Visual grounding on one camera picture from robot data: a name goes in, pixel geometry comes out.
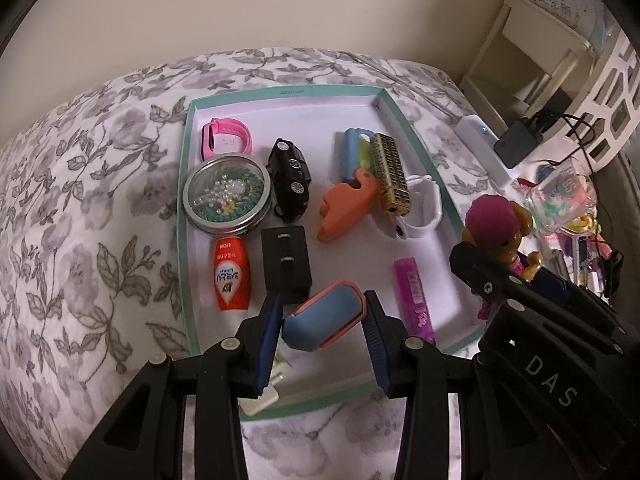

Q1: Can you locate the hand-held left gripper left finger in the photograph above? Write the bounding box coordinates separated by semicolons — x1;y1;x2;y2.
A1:
65;291;283;480

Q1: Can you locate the black toy car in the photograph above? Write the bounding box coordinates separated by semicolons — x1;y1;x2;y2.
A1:
265;137;313;223

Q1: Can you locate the black charger block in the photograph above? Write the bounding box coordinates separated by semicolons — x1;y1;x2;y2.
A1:
261;225;313;293

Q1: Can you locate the toy dog figure pink cap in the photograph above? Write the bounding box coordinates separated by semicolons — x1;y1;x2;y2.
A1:
460;195;546;321

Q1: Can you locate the white power bank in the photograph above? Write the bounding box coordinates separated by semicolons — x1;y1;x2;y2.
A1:
454;115;516;188

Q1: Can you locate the white wrist watch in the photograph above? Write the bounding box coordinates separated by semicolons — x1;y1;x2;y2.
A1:
395;174;444;240

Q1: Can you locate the black cable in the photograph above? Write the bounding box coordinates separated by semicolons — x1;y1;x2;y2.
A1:
530;110;606;161

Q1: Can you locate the pink and blue case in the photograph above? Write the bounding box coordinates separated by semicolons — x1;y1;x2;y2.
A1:
281;280;366;352

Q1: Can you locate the cream plastic clip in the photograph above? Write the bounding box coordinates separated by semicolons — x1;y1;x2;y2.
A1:
237;350;293;416

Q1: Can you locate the pink wrist watch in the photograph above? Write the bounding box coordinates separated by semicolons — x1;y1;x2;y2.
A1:
201;117;256;160

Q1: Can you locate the gold patterned metal case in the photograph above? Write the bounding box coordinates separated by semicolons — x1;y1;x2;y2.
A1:
369;132;413;217

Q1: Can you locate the round tin of beads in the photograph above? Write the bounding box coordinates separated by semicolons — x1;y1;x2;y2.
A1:
181;156;274;236

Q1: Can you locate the teal shallow cardboard box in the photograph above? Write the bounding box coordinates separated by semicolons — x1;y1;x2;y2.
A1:
172;85;488;421

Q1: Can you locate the orange bottle white cap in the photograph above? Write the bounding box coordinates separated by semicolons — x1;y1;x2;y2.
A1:
211;236;252;312

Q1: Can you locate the blue and orange toy gun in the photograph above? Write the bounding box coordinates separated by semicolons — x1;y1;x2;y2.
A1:
316;127;378;243

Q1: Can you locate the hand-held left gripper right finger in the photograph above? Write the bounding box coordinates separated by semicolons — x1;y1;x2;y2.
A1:
362;290;506;480

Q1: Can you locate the cream wooden shelf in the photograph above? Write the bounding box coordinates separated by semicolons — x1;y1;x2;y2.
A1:
457;0;596;131

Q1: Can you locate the clear glass jar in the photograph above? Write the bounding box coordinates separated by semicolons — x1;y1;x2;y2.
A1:
522;157;598;236

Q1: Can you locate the white lattice basket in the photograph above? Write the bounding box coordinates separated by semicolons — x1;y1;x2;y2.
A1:
570;30;640;171

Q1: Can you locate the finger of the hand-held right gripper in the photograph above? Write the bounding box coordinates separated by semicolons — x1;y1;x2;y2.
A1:
449;242;532;323
530;264;627;338

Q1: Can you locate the black power adapter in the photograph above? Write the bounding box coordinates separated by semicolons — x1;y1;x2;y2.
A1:
493;117;543;169

